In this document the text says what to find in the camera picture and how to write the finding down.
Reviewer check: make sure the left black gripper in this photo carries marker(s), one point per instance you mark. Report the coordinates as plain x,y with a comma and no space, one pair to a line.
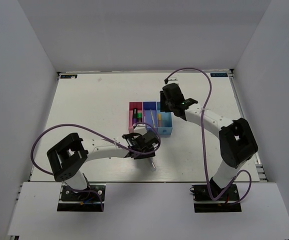
146,155

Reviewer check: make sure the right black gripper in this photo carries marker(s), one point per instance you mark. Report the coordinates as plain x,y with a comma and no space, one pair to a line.
163,98

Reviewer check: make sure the yellow cap orange marker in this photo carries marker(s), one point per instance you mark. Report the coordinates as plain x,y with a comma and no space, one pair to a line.
160,120

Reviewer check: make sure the orange cap grey marker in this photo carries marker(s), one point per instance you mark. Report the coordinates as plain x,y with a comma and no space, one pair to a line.
152,164

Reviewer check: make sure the green cap black highlighter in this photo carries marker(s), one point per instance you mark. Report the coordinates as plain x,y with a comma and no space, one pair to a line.
139,117

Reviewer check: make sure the purple cap black highlighter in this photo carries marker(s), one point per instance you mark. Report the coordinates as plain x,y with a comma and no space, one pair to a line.
134,116

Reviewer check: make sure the yellow gel pen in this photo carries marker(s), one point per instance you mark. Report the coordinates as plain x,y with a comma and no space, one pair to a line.
154,118

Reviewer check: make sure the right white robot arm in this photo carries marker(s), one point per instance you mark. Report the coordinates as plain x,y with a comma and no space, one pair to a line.
236,140

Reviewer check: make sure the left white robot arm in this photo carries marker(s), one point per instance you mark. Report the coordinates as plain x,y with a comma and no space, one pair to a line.
67,156

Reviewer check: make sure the light blue drawer box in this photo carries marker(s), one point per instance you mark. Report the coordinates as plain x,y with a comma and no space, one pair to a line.
167,126

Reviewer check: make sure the dark blue drawer box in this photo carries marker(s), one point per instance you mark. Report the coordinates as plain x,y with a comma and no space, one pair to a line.
148,105

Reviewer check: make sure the pink drawer box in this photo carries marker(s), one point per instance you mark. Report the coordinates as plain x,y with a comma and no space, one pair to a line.
132,105

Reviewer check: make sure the right blue table label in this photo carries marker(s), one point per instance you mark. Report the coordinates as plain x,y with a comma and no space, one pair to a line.
219,75

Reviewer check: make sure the blue table label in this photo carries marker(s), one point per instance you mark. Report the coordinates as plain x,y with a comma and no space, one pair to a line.
68,76
219,75

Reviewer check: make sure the left blue table label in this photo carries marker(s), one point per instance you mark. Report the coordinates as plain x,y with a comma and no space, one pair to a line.
68,76

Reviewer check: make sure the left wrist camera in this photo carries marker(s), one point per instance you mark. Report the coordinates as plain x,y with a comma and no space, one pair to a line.
139,128

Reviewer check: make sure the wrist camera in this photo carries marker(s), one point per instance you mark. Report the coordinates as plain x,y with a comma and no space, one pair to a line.
170,80
139,128

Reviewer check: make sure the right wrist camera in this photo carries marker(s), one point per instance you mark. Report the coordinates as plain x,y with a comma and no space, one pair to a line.
170,80

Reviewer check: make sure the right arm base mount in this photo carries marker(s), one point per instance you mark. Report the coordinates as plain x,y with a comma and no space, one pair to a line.
225,204

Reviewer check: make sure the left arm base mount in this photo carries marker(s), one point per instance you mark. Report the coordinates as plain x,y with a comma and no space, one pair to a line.
70,201

